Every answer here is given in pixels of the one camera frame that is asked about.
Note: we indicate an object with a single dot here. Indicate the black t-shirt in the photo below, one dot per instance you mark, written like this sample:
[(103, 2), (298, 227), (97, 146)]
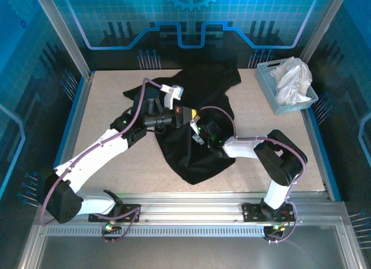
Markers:
[(203, 86)]

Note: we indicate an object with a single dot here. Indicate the aluminium mounting rail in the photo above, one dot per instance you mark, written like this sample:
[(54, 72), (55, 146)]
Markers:
[(188, 208)]

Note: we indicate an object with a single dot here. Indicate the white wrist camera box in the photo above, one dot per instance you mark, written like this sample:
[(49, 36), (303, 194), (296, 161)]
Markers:
[(194, 125), (172, 92)]

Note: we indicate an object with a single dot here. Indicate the aluminium table side rail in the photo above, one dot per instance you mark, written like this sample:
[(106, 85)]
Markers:
[(72, 130), (310, 130)]

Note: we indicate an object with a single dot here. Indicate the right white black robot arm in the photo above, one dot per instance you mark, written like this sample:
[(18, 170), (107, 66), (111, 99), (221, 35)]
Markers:
[(243, 147)]

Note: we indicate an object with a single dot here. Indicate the light blue plastic basket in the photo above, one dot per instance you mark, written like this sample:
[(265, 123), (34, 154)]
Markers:
[(265, 77)]

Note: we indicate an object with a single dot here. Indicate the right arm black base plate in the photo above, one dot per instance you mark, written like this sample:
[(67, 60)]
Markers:
[(250, 214)]

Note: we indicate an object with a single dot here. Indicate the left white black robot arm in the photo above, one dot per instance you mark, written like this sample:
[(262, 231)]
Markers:
[(95, 153)]

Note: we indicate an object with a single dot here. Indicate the brushed metal shelf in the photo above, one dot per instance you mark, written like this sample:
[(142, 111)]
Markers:
[(188, 251)]

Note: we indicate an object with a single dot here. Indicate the small LED controller board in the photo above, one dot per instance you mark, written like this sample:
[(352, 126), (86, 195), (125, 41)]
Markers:
[(109, 228), (275, 228)]

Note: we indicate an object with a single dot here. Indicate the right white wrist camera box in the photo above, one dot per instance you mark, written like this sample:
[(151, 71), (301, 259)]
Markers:
[(194, 125)]

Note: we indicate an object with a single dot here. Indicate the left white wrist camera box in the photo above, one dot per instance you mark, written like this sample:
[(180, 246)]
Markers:
[(172, 92)]

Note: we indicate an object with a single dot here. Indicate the white crumpled t-shirt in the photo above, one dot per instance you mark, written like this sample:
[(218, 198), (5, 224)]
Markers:
[(292, 80)]

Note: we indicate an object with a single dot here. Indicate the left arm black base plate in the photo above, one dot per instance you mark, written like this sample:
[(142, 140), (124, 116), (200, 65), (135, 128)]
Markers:
[(127, 206)]

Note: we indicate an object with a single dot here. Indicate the aluminium frame post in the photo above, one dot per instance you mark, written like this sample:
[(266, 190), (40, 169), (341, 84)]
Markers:
[(319, 31), (63, 34)]

